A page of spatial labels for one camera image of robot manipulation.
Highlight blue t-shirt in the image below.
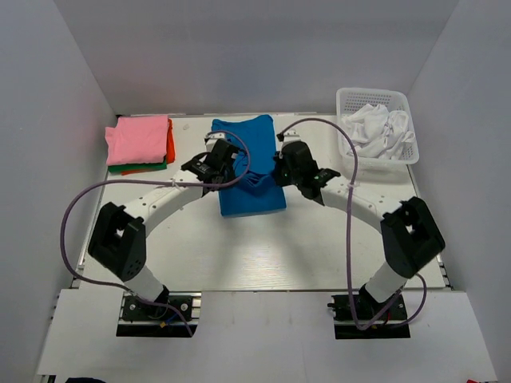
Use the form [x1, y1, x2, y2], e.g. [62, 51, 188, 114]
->
[212, 115, 287, 218]

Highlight white t-shirt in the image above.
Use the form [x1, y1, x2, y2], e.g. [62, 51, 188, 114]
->
[339, 104, 416, 160]

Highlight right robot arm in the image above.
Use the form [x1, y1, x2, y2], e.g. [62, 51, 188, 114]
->
[272, 140, 446, 318]

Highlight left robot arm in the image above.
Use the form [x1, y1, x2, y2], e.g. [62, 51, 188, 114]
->
[88, 133, 247, 318]

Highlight pink folded t-shirt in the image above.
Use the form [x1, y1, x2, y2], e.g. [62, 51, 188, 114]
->
[105, 115, 168, 166]

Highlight white plastic basket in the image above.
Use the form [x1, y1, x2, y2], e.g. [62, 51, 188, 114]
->
[336, 88, 419, 169]

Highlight green folded t-shirt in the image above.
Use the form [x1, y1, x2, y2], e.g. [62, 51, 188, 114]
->
[108, 160, 167, 175]

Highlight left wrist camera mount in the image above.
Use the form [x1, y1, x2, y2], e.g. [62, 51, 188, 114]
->
[204, 132, 228, 148]

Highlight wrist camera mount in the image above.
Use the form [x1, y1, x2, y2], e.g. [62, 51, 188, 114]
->
[204, 132, 228, 148]
[277, 130, 301, 147]

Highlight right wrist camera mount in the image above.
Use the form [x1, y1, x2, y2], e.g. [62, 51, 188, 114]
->
[277, 130, 301, 147]

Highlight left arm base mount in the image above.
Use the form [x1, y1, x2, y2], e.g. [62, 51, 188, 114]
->
[116, 293, 201, 338]

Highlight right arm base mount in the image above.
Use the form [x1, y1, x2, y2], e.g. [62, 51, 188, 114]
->
[325, 293, 411, 341]

